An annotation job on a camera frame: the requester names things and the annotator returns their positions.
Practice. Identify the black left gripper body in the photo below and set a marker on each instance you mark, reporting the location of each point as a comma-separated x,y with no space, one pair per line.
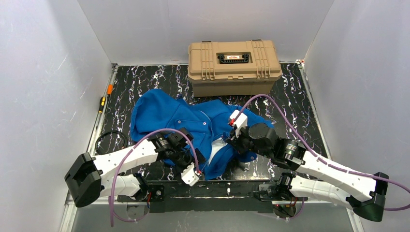
186,159

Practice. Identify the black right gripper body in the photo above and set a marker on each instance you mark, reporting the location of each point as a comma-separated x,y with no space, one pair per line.
236,137

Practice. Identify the blue zip jacket white lining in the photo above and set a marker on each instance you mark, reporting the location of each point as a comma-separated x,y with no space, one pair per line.
207,122

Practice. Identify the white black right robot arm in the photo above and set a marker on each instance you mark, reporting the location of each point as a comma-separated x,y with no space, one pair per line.
314,176

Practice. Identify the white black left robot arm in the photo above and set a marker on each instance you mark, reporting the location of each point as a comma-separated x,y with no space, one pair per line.
91,177

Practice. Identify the tan plastic toolbox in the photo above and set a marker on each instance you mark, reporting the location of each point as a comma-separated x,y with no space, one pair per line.
233,68

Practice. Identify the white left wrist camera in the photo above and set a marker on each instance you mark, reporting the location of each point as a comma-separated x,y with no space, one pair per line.
190,175

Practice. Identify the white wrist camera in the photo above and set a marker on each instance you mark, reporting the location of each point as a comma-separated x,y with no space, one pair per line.
237,121
190,175

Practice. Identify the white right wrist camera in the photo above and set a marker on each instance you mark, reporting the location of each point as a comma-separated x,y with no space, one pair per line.
237,121

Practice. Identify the yellow black handled screwdriver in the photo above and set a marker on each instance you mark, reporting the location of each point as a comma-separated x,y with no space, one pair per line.
102,103

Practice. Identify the orange handled screwdriver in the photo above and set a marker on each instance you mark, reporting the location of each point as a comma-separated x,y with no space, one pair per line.
109,89

